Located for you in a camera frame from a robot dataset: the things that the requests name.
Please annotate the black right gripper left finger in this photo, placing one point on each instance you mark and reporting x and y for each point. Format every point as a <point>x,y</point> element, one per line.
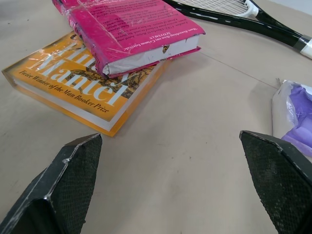
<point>61,185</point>

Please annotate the pink hardcover book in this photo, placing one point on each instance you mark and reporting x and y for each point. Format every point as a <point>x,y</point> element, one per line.
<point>126,31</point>

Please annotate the orange Mantel paperback book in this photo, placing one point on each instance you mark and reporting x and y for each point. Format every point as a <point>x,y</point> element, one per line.
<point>80,90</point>

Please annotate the black and white racket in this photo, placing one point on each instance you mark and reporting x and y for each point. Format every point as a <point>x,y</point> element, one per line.
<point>246,17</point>

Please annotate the clear bag with purple cloth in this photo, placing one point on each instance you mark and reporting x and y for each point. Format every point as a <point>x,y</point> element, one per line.
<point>296,114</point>

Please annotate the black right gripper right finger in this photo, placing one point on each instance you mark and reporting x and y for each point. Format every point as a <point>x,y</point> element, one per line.
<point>280,180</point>

